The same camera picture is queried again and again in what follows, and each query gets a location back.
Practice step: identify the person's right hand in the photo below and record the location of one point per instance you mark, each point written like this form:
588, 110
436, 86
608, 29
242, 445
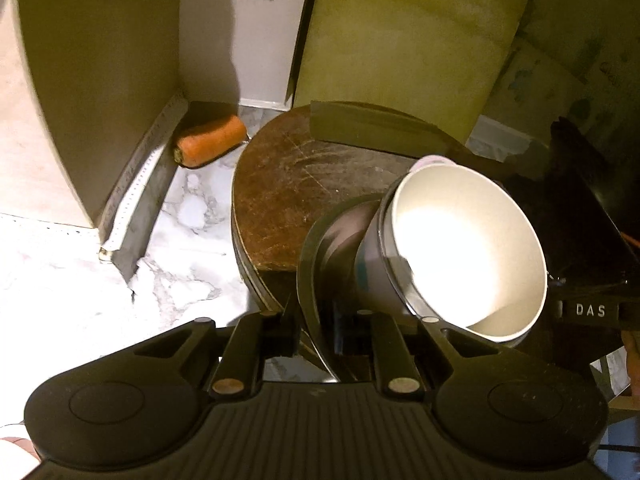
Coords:
632, 365

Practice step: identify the yellow-green cutting board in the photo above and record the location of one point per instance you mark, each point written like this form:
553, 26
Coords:
400, 35

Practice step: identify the white music-note tape strip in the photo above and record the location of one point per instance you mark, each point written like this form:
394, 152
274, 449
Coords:
132, 190

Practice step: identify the round wooden cutting board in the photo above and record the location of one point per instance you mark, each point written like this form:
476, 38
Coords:
280, 195

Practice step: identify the pink bear-shaped plate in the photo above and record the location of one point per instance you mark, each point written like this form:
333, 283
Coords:
335, 245

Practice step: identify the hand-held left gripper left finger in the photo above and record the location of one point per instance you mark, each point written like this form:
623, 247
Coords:
287, 332

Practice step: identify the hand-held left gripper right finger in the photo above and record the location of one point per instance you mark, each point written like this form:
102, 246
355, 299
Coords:
350, 340

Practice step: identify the orange carrot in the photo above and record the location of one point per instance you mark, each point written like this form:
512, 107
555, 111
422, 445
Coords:
210, 140

